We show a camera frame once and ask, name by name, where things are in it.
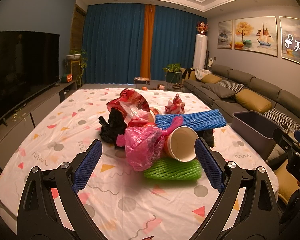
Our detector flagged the far mustard cushion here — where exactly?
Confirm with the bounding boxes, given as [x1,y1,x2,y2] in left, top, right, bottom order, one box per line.
[201,74,222,84]

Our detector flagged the blue foam net sleeve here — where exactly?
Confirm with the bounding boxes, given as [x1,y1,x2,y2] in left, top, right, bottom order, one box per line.
[155,109,227,131]

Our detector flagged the far patterned cushion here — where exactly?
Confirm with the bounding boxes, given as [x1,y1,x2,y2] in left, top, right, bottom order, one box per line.
[217,80,244,94]

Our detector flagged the grey tv cabinet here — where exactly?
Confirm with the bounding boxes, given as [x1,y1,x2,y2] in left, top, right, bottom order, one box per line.
[0,81,77,171]

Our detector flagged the red foil wrapper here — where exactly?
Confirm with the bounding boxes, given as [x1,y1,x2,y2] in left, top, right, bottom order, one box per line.
[165,94,185,114]

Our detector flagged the right framed painting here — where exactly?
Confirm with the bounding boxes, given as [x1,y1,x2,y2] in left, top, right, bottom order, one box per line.
[279,16,300,64]

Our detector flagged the left landscape painting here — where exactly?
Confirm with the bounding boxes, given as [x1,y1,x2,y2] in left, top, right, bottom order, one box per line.
[217,20,233,49]

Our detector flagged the white standing air conditioner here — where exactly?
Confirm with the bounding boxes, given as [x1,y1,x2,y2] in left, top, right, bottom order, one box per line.
[192,34,207,69]

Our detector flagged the sailboat tree painting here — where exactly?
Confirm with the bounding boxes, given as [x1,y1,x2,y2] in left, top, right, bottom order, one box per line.
[234,16,278,57]

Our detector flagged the orange centre curtain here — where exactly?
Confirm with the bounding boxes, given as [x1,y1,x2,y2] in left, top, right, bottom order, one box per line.
[140,4,155,79]

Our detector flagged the pink plastic bag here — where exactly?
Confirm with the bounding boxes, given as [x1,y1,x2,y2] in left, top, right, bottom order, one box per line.
[116,115,183,171]

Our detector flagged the blue window curtains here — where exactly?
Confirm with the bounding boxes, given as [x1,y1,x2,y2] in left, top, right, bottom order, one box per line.
[83,3,207,84]

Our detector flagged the black plastic bag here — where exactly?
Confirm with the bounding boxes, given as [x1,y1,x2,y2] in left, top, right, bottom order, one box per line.
[98,108,127,148]

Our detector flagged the potted plant on stand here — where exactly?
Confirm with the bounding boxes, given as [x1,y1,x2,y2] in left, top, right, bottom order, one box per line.
[65,49,88,88]

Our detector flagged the red flower decoration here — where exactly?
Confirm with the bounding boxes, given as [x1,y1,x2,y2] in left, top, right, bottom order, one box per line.
[196,22,209,35]

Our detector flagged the grey sofa cushion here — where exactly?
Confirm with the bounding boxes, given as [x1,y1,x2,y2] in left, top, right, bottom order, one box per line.
[202,83,235,99]

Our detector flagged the dark grey trash bin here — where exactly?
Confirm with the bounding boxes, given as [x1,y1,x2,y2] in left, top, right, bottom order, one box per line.
[231,111,283,161]

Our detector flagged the green potted floor plant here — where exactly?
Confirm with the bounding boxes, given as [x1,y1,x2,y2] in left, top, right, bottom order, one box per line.
[163,63,182,84]

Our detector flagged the large mustard cushion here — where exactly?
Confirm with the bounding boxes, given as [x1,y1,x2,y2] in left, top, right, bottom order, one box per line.
[235,89,271,114]

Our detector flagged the dark coffee table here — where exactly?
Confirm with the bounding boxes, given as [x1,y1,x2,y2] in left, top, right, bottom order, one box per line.
[134,77,190,93]

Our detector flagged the red white plastic bag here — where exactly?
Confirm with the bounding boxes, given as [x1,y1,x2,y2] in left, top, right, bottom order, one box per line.
[106,88,154,127]

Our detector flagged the white cloth on sofa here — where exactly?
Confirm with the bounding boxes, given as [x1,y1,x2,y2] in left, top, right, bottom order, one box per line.
[194,69,211,81]

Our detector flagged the grey sectional sofa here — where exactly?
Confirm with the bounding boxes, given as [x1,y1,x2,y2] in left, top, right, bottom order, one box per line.
[181,64,300,133]

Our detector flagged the white orange paper cup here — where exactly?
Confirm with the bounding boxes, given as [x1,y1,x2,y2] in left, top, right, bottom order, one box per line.
[164,126,198,163]

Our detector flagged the green foam net sleeve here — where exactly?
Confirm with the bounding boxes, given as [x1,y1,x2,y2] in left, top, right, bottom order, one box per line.
[143,158,202,181]

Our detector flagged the black flat television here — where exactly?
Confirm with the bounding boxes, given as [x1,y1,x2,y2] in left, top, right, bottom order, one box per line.
[0,31,59,121]

